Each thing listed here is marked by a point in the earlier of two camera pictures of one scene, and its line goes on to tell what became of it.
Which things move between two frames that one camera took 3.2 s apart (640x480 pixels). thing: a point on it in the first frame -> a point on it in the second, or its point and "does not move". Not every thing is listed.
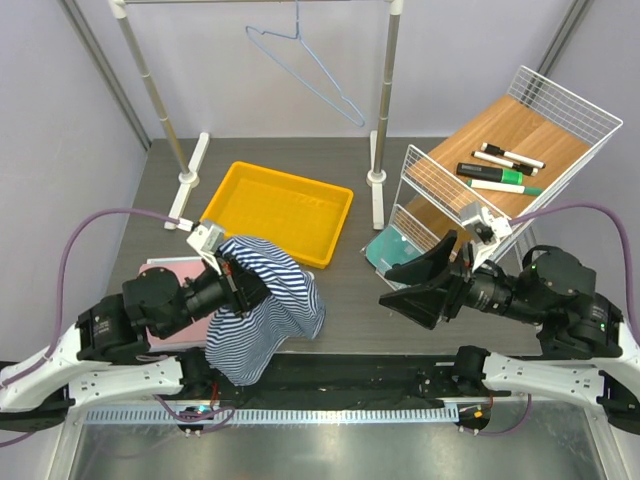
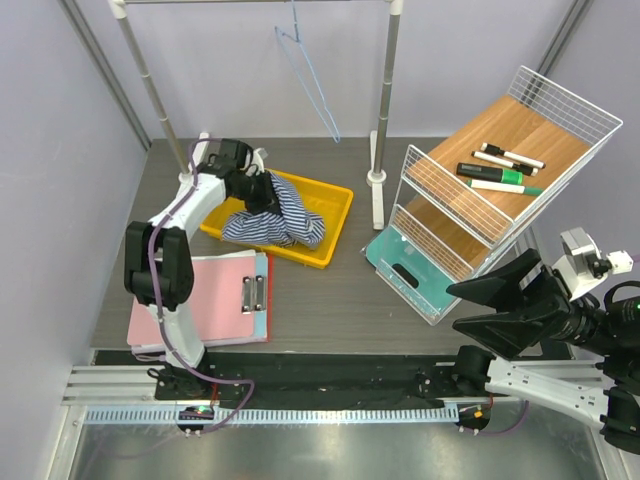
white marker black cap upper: [497, 151] does not move
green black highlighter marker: [491, 173] does not move
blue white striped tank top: [244, 347] -> [291, 227]
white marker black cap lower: [532, 171] does not move
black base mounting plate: [354, 378] does not move
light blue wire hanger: [297, 36] -> [313, 75]
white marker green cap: [505, 187] does not move
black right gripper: [420, 303] -> [501, 332]
